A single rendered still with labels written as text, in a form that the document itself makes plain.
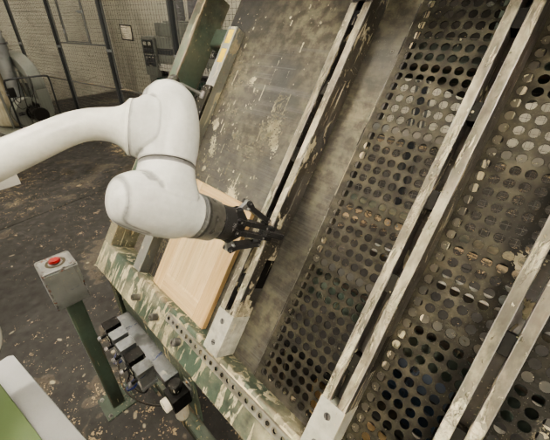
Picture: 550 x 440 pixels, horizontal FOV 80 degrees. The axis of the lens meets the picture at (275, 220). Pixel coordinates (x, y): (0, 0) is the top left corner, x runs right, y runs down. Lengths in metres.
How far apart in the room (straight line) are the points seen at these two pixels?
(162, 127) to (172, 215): 0.15
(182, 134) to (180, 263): 0.66
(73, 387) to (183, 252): 1.29
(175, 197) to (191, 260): 0.60
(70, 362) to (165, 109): 1.97
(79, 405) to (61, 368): 0.29
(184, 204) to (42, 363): 2.00
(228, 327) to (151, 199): 0.50
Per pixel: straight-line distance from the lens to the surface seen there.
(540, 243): 0.69
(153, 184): 0.56
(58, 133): 0.66
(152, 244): 1.31
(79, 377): 2.31
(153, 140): 0.61
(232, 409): 1.00
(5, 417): 1.30
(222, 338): 0.96
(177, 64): 1.49
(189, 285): 1.14
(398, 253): 0.71
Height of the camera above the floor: 1.71
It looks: 32 degrees down
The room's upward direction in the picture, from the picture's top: straight up
